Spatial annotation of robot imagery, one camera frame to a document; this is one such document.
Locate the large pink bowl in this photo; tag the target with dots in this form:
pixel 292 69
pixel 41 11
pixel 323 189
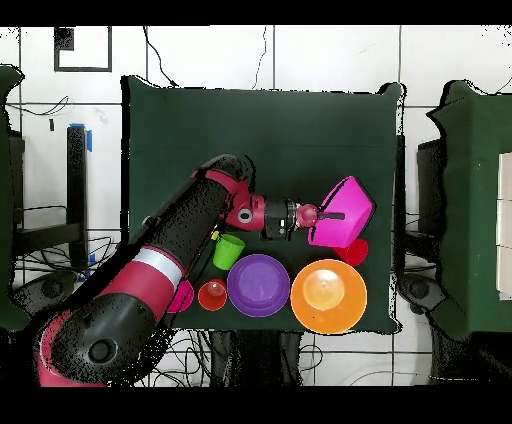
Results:
pixel 348 200

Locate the red cup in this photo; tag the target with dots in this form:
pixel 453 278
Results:
pixel 356 252

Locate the green cup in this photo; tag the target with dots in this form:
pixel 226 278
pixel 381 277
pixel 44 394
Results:
pixel 228 252

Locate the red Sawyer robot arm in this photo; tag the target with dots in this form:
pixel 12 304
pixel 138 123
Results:
pixel 168 260

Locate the purple bowl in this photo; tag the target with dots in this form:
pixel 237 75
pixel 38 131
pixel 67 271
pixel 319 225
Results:
pixel 258 286

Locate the dark green table cloth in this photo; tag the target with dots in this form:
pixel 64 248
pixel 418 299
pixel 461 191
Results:
pixel 300 128

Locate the large orange bowl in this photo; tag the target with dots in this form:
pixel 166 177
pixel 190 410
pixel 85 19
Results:
pixel 340 316

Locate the dark orange cup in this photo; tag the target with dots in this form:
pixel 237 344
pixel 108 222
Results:
pixel 212 295

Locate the green cloth side table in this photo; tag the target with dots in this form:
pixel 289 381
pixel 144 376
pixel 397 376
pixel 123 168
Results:
pixel 4 200
pixel 472 200

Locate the small crimson bowl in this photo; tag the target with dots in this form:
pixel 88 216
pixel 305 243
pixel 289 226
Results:
pixel 183 298

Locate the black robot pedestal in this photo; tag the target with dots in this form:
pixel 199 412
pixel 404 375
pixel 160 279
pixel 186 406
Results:
pixel 256 360

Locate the black metal frame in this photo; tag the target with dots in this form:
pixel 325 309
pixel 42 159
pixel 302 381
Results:
pixel 76 180

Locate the black square floor frame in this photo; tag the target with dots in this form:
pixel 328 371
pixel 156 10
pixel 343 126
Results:
pixel 83 69

